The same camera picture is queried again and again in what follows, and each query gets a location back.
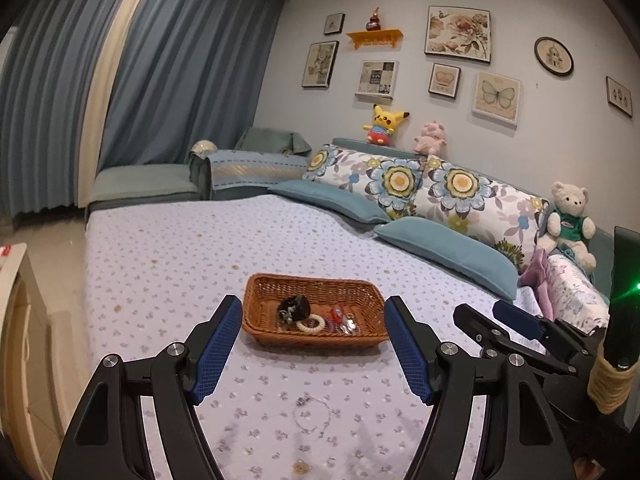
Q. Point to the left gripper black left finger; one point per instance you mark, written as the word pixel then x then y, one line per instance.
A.
pixel 106 437

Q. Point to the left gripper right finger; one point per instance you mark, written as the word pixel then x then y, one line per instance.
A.
pixel 520 439

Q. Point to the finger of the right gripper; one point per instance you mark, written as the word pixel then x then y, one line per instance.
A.
pixel 491 337
pixel 538 327

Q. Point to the folded floral quilt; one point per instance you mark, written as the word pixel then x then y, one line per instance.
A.
pixel 563 291

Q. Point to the white bedside cabinet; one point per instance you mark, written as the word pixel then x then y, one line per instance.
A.
pixel 34 409

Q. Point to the teal pillow right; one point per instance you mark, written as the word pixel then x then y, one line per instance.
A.
pixel 432 241

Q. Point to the teal pillow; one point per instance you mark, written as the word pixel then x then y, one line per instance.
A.
pixel 353 206
pixel 432 241

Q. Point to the white teddy bear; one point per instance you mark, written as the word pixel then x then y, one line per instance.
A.
pixel 566 225

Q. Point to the floral cushion right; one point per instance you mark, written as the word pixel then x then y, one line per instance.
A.
pixel 472 204

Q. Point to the floral cushion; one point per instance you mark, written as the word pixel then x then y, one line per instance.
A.
pixel 391 182
pixel 472 204

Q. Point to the red hair clip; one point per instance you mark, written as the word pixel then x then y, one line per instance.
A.
pixel 336 315

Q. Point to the floral cushion left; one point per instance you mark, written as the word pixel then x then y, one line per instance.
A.
pixel 391 182

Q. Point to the white floral bedspread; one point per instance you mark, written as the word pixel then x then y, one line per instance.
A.
pixel 154 272

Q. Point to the black hair claw clip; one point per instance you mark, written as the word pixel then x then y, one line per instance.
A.
pixel 294 309

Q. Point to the brown wicker basket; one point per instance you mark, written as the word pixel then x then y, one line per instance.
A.
pixel 360 301

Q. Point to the pink plush toy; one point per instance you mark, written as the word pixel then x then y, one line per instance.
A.
pixel 431 140

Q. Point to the teal pillow left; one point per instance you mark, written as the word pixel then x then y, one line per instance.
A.
pixel 353 206

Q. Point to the pikachu plush toy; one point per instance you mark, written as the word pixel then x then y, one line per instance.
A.
pixel 384 126

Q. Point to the newspaper collage canvas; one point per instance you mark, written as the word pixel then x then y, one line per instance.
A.
pixel 377 79

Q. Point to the grey-blue sofa with cover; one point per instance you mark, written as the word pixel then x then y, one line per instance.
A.
pixel 261 158

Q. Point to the white round lamp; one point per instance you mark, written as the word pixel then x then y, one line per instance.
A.
pixel 203 148

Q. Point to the red gourd ornament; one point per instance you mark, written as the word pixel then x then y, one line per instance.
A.
pixel 374 22

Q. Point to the blue curtain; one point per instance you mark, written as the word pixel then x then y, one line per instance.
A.
pixel 93 84

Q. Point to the rope-wrapped handle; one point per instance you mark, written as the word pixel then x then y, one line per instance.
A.
pixel 609 387

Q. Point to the butterfly picture frame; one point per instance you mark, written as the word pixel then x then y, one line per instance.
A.
pixel 497 97

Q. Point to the small frame far right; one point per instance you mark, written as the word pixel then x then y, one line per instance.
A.
pixel 619 96

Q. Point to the crown picture frame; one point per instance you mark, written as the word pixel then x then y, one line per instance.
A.
pixel 444 80

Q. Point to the round wall picture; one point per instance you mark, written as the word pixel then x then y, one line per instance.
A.
pixel 554 57

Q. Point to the large flower picture frame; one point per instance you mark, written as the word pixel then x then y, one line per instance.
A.
pixel 457 32

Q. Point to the yellow wall shelf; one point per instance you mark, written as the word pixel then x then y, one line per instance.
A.
pixel 375 38

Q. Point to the tall beige picture frame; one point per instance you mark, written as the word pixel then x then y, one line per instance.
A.
pixel 319 64

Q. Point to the small dark picture frame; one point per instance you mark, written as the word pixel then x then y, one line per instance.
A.
pixel 334 24

